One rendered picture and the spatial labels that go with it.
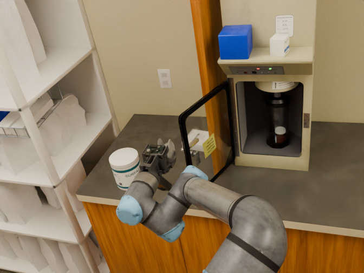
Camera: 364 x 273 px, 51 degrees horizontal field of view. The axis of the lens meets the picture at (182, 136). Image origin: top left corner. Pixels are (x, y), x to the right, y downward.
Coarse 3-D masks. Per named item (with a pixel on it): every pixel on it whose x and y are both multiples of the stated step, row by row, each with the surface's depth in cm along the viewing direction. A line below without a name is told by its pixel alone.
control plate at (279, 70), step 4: (232, 68) 140; (236, 68) 140; (240, 68) 139; (244, 68) 139; (248, 68) 138; (252, 68) 138; (256, 68) 137; (260, 68) 137; (264, 68) 136; (268, 68) 136; (272, 68) 136; (276, 68) 135; (280, 68) 135; (232, 72) 144; (240, 72) 143; (248, 72) 142; (256, 72) 141; (260, 72) 141; (264, 72) 140; (272, 72) 139; (276, 72) 139; (280, 72) 139
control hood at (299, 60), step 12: (252, 48) 141; (264, 48) 139; (300, 48) 135; (312, 48) 133; (228, 60) 135; (240, 60) 134; (252, 60) 133; (264, 60) 131; (276, 60) 130; (288, 60) 129; (300, 60) 127; (312, 60) 126; (228, 72) 145; (288, 72) 138; (300, 72) 137; (312, 72) 136
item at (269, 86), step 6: (258, 84) 155; (264, 84) 152; (270, 84) 151; (276, 84) 150; (282, 84) 150; (288, 84) 150; (294, 84) 151; (264, 90) 153; (270, 90) 151; (276, 90) 150; (282, 90) 150
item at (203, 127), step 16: (224, 96) 151; (208, 112) 145; (224, 112) 154; (192, 128) 140; (208, 128) 148; (224, 128) 158; (192, 144) 143; (208, 144) 151; (224, 144) 161; (192, 160) 146; (208, 160) 155; (224, 160) 165; (208, 176) 158
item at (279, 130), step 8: (288, 96) 161; (272, 104) 158; (280, 104) 157; (272, 112) 161; (280, 112) 160; (288, 112) 163; (272, 120) 163; (280, 120) 162; (288, 120) 165; (272, 128) 165; (280, 128) 164; (288, 128) 168; (272, 136) 168; (280, 136) 167; (288, 136) 171
